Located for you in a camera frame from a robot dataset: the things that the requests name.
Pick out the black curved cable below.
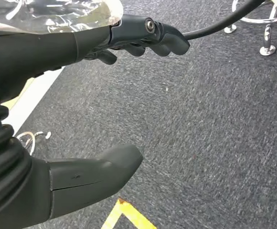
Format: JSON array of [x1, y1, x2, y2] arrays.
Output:
[[182, 0, 266, 41]]

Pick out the chrome chair base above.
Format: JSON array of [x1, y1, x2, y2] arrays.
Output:
[[224, 0, 277, 57]]

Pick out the yellow floor tape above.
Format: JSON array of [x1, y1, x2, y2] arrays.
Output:
[[101, 198, 157, 229]]

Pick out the dark grey carpet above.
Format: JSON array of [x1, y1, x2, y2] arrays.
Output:
[[14, 0, 277, 229]]

